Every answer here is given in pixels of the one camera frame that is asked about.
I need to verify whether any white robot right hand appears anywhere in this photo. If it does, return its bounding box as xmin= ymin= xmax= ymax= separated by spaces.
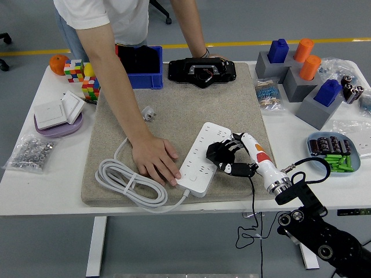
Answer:
xmin=217 ymin=131 xmax=282 ymax=188

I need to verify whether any person's right hand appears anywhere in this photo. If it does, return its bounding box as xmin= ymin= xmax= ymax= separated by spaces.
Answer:
xmin=132 ymin=134 xmax=183 ymax=186

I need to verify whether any black plug adapter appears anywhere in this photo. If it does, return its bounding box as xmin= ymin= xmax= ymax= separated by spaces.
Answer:
xmin=205 ymin=141 xmax=237 ymax=169

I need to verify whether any black plug cord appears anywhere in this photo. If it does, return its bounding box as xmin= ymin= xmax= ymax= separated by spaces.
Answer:
xmin=235 ymin=175 xmax=261 ymax=250

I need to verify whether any white power strip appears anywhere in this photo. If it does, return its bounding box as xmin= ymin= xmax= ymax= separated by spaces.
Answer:
xmin=176 ymin=121 xmax=232 ymax=199

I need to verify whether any black device housing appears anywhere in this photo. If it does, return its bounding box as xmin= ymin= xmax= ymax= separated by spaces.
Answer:
xmin=168 ymin=57 xmax=237 ymax=89

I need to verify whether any grey block holder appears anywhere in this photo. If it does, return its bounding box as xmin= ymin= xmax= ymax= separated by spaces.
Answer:
xmin=254 ymin=51 xmax=301 ymax=85
xmin=295 ymin=87 xmax=344 ymax=131
xmin=282 ymin=66 xmax=322 ymax=103

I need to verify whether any grey-brown mat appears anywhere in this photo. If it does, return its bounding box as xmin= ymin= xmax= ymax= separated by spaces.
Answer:
xmin=80 ymin=61 xmax=282 ymax=207

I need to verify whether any blue block peg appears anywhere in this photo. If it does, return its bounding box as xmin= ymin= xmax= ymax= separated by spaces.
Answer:
xmin=267 ymin=38 xmax=290 ymax=64
xmin=313 ymin=79 xmax=343 ymax=108

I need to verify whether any black office chair base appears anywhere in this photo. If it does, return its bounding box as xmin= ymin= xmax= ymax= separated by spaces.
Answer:
xmin=0 ymin=32 xmax=13 ymax=72
xmin=149 ymin=0 xmax=173 ymax=25

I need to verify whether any bag of resistors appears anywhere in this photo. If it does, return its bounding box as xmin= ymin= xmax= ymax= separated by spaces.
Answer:
xmin=253 ymin=78 xmax=286 ymax=112

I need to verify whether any blue plastic bin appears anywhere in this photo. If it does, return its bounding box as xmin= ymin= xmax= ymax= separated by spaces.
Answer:
xmin=115 ymin=45 xmax=164 ymax=90

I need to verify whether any black and red fabric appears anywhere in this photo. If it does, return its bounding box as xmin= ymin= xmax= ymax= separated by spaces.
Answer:
xmin=115 ymin=44 xmax=160 ymax=75

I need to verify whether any orange cylinder peg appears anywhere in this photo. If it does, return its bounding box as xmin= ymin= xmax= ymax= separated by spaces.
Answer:
xmin=293 ymin=38 xmax=315 ymax=63
xmin=299 ymin=54 xmax=322 ymax=81

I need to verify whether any multicolour puzzle cube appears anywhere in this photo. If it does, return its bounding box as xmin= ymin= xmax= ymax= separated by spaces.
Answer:
xmin=81 ymin=76 xmax=101 ymax=101
xmin=63 ymin=59 xmax=85 ymax=83

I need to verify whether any light blue plate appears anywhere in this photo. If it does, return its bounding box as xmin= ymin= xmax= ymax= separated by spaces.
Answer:
xmin=306 ymin=131 xmax=362 ymax=177

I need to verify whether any clear plastic bag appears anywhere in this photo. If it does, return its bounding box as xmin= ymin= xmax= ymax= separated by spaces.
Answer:
xmin=332 ymin=119 xmax=371 ymax=159

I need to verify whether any purple tray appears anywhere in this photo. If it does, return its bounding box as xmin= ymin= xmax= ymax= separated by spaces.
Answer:
xmin=34 ymin=111 xmax=84 ymax=138

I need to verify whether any white table leg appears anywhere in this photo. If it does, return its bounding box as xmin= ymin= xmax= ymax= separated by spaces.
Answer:
xmin=298 ymin=242 xmax=321 ymax=270
xmin=86 ymin=215 xmax=108 ymax=277

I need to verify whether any black desk control panel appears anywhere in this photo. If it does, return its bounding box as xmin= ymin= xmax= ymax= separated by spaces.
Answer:
xmin=337 ymin=208 xmax=371 ymax=217

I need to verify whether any person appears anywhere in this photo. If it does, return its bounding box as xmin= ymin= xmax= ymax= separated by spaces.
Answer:
xmin=53 ymin=0 xmax=151 ymax=63

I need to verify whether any bundle of dark capacitors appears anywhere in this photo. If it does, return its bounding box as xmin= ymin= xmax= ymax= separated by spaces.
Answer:
xmin=340 ymin=74 xmax=365 ymax=105

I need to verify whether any clear bag of blue parts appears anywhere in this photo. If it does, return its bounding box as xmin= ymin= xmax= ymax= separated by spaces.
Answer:
xmin=318 ymin=57 xmax=359 ymax=85
xmin=358 ymin=94 xmax=371 ymax=113

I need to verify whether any bag of metal nuts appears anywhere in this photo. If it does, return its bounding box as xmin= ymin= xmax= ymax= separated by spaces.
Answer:
xmin=2 ymin=133 xmax=60 ymax=175

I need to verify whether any orange fruit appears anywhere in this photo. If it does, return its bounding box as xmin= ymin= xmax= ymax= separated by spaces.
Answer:
xmin=48 ymin=54 xmax=70 ymax=76

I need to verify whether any white power strip cable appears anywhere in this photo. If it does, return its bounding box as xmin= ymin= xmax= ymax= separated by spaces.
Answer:
xmin=94 ymin=137 xmax=191 ymax=214

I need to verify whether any white three-pin wall plug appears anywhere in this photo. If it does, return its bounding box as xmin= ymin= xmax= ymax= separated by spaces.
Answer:
xmin=141 ymin=105 xmax=158 ymax=122

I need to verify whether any white wall switch panel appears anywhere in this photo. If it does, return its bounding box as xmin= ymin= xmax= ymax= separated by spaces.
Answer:
xmin=32 ymin=100 xmax=68 ymax=130
xmin=60 ymin=90 xmax=86 ymax=125

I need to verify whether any thin black hanging cable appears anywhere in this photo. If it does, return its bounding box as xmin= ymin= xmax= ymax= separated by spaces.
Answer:
xmin=260 ymin=214 xmax=264 ymax=278

